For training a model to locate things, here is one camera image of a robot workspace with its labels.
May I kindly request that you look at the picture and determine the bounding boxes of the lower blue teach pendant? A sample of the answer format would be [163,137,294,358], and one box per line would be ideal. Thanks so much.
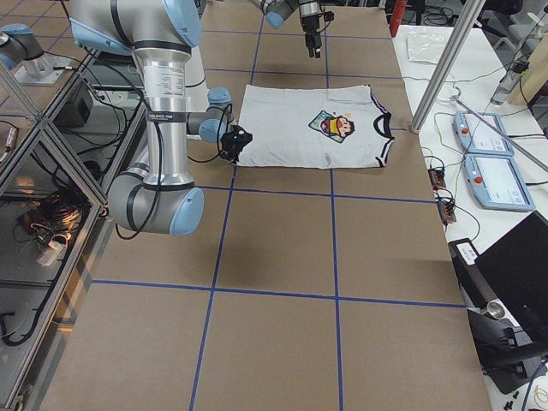
[464,153,535,212]

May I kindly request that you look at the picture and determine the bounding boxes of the black power box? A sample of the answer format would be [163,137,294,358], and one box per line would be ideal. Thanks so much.
[53,80,92,128]

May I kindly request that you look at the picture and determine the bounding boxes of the grey aluminium post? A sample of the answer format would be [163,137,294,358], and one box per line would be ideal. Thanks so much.
[410,0,485,134]

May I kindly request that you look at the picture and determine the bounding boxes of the black laptop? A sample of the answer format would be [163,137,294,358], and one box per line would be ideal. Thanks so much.
[475,211,547,339]

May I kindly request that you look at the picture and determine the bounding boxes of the blue teach pendant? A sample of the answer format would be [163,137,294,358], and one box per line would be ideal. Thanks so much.
[464,153,535,212]
[453,110,514,157]

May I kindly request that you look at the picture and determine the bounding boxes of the red fire extinguisher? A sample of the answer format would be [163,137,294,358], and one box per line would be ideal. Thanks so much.
[389,0,408,38]

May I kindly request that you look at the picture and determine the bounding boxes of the lower orange circuit board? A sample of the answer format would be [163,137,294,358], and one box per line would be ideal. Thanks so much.
[436,197,456,225]

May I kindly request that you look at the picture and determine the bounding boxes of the tangled cables under frame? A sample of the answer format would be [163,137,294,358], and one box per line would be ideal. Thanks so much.
[12,188,93,266]

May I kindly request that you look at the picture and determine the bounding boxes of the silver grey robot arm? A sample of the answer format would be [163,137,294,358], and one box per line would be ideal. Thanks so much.
[251,0,333,58]
[70,1,253,236]

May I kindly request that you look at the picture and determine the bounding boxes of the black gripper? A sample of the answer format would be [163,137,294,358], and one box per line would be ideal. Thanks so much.
[219,126,253,164]
[299,3,324,58]

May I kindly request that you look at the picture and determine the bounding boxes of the grey cartoon print t-shirt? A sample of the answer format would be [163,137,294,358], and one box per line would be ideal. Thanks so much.
[237,85,395,170]

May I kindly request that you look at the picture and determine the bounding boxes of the upper blue teach pendant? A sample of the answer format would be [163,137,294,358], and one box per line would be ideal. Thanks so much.
[453,110,514,157]

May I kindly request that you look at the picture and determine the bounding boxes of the clear water bottle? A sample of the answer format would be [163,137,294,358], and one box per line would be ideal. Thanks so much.
[491,59,530,105]

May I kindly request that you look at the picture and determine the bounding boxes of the clear plastic bag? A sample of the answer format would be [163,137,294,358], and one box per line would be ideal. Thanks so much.
[406,33,449,64]

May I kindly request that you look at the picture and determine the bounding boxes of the upper orange circuit board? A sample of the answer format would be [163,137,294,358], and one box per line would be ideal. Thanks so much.
[428,168,446,190]

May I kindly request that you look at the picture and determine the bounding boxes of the orange circuit board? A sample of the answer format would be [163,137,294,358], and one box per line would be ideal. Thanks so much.
[436,197,456,225]
[428,168,446,190]

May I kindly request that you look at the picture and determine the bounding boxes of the aluminium frame rack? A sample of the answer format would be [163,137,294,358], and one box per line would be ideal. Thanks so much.
[1,36,145,410]

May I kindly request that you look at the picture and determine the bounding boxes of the black monitor stand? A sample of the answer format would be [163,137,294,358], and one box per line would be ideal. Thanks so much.
[448,238,547,394]

